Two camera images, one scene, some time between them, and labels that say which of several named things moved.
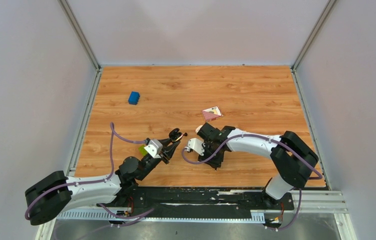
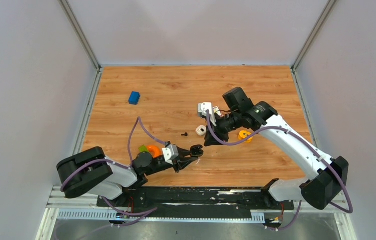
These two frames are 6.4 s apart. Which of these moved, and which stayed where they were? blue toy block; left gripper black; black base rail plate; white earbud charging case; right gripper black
Moved: left gripper black; right gripper black
Stayed: blue toy block; black base rail plate; white earbud charging case
